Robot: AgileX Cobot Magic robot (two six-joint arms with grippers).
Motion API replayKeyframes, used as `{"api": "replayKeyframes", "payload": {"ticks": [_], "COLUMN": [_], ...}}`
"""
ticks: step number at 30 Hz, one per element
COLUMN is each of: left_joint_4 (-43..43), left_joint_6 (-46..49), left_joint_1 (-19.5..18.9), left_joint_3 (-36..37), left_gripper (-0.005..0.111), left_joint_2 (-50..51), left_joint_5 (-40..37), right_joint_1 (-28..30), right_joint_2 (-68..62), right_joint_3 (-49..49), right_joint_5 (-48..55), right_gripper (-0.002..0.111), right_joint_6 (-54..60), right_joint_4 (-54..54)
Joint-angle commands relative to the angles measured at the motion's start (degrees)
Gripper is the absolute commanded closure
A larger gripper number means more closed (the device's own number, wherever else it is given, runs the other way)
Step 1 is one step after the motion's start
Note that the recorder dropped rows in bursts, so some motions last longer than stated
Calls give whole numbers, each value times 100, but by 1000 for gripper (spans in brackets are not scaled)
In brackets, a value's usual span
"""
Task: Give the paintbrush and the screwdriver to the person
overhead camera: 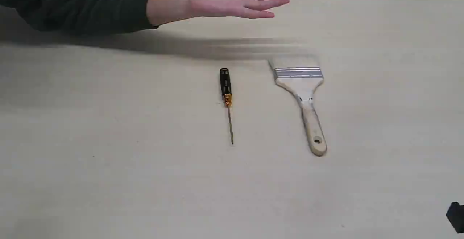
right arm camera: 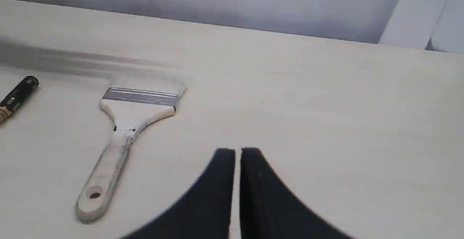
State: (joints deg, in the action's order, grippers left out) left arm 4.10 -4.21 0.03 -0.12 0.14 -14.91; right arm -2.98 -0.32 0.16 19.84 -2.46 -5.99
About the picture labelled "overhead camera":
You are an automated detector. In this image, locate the wide wooden paint brush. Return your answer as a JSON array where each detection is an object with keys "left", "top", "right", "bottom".
[{"left": 268, "top": 55, "right": 327, "bottom": 157}]

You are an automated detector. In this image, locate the black and gold screwdriver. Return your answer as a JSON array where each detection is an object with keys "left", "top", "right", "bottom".
[{"left": 219, "top": 67, "right": 234, "bottom": 145}]

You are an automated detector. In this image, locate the forearm in dark green sleeve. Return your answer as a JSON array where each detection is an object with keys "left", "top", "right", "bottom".
[{"left": 1, "top": 0, "right": 197, "bottom": 35}]

